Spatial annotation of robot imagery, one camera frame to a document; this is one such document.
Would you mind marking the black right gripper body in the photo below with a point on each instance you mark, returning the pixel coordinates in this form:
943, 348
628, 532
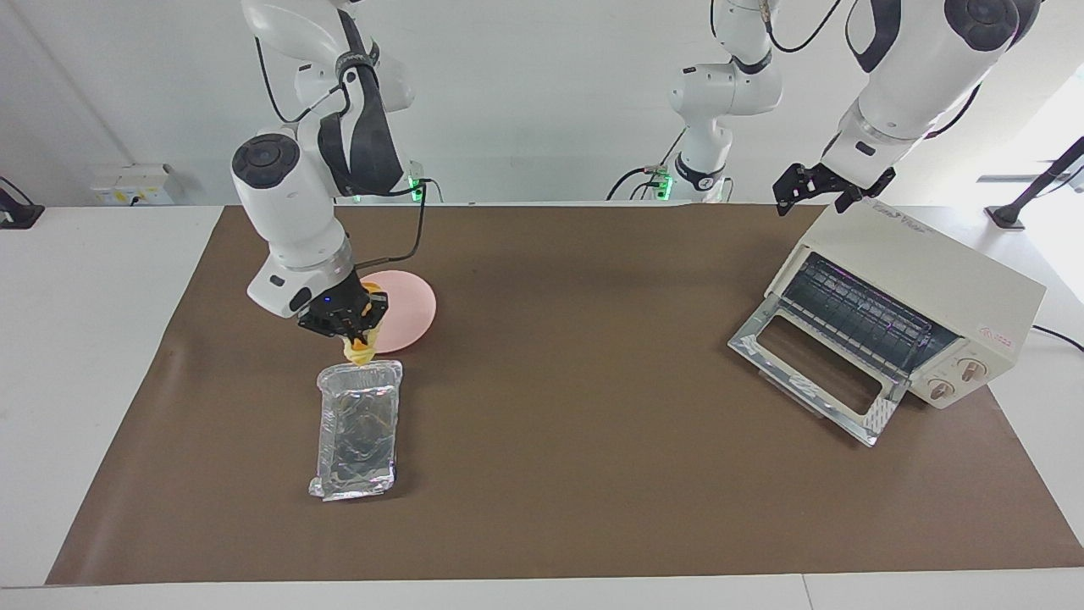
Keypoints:
347, 305

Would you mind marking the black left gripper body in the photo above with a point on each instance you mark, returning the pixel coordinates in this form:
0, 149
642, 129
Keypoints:
826, 180

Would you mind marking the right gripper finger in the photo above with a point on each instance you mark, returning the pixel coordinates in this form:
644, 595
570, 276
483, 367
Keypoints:
346, 332
370, 324

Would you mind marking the tall black stand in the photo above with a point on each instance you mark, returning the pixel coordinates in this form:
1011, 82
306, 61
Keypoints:
1008, 216

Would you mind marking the small black stand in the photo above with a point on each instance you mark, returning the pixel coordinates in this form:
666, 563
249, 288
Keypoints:
17, 216

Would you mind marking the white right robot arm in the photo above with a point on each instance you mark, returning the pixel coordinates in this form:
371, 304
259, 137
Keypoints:
288, 229

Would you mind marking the pink round plate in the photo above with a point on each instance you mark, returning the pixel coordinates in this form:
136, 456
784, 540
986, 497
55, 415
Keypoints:
406, 309

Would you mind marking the brown table mat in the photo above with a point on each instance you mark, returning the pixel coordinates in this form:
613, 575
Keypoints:
576, 440

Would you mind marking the silver foil baking tray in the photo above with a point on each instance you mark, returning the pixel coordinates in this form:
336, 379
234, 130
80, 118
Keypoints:
356, 432

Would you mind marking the cream oven knob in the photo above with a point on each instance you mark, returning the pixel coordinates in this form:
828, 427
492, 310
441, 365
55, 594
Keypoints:
941, 390
973, 369

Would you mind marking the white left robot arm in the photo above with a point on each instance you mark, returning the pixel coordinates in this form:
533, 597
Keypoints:
915, 68

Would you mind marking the white wall power strip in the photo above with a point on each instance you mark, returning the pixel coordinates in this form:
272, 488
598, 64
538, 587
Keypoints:
135, 182

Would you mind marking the cream toaster oven body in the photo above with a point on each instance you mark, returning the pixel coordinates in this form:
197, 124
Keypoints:
931, 267

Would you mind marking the glass oven door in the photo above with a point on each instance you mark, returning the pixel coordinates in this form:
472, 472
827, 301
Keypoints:
754, 339

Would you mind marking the sliced yellow bread loaf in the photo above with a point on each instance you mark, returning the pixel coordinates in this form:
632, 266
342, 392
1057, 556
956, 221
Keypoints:
359, 352

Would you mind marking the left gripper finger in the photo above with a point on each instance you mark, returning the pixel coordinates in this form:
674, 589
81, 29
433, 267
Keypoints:
786, 185
847, 202

